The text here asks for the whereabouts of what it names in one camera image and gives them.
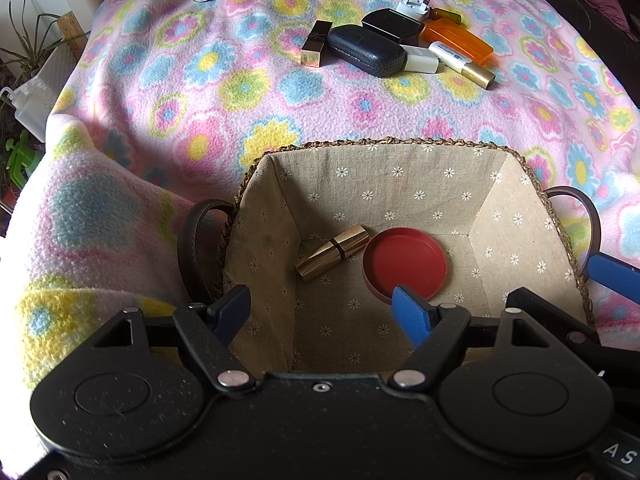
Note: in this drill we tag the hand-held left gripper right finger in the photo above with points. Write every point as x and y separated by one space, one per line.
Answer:
411 312

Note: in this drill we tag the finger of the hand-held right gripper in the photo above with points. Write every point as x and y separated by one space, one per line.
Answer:
617 275
555 312

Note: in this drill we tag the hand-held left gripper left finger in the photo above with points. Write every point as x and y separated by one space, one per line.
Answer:
231 310

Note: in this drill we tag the red round lid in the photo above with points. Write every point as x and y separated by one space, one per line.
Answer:
405 260

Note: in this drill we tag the gold lipstick tube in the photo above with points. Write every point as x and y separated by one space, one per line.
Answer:
330 252

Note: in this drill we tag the woven basket with fabric lining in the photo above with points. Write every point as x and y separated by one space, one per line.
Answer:
400 185

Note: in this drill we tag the orange transparent case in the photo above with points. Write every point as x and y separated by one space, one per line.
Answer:
457 40

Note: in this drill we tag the small amber bottle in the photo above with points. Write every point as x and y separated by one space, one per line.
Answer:
447 15

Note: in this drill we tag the floral fleece blanket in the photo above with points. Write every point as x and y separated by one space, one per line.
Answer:
200 85

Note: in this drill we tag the small white box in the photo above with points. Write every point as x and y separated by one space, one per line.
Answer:
420 60

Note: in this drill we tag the green plastic object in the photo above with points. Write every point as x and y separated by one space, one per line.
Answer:
20 160

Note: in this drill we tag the white labelled marker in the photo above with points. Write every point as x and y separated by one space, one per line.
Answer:
447 52

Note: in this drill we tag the dark blue glasses case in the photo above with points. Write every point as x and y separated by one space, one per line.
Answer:
367 50

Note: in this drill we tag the black and gold square lipstick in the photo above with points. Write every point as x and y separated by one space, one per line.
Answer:
315 45

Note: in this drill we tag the black glossy case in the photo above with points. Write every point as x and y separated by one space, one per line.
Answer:
395 22

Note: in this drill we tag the white plastic container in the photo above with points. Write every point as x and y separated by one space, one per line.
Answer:
35 95

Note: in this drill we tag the white plug adapter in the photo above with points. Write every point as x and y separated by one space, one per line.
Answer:
412 7

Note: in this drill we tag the green potted plant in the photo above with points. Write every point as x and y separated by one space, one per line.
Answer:
30 55

